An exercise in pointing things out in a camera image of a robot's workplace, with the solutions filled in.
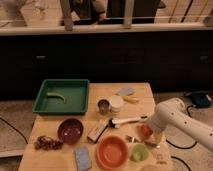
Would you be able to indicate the bunch of dark grapes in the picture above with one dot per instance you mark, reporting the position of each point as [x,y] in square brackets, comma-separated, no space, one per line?
[47,143]

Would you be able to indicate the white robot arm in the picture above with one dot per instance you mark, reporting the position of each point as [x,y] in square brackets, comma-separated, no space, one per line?
[172,112]

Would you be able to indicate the green plastic tray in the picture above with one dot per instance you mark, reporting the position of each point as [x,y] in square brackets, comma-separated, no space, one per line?
[76,92]

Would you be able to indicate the white round container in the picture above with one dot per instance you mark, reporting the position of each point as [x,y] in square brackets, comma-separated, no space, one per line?
[116,103]

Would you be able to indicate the yellow banana piece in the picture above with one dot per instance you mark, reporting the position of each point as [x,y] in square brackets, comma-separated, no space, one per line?
[130,99]

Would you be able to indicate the dark blue bag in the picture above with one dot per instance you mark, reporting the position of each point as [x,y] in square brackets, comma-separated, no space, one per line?
[200,99]

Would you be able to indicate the orange bowl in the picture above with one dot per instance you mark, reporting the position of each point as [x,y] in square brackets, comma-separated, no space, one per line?
[111,153]

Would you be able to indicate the purple bowl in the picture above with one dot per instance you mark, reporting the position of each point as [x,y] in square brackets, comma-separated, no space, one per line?
[70,131]

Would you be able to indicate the blue sponge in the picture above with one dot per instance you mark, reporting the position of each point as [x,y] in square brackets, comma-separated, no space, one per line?
[82,158]

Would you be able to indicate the white black eraser block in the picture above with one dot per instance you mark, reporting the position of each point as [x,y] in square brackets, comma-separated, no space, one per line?
[97,130]

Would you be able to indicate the small green cup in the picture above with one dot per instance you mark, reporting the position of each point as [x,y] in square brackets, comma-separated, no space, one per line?
[139,153]

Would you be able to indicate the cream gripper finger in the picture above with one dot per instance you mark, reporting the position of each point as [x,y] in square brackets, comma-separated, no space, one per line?
[156,138]

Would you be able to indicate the metal can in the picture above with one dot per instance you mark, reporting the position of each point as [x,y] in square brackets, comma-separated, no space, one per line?
[103,106]

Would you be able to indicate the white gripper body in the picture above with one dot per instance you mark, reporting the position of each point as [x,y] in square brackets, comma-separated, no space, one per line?
[156,125]

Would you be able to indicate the red apple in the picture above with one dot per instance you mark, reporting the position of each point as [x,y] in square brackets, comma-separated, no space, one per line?
[145,131]

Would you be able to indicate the green banana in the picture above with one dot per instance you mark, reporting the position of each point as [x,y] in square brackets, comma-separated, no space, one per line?
[56,95]

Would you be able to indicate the silver fork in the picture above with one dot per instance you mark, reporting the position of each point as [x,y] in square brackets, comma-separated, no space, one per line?
[134,140]

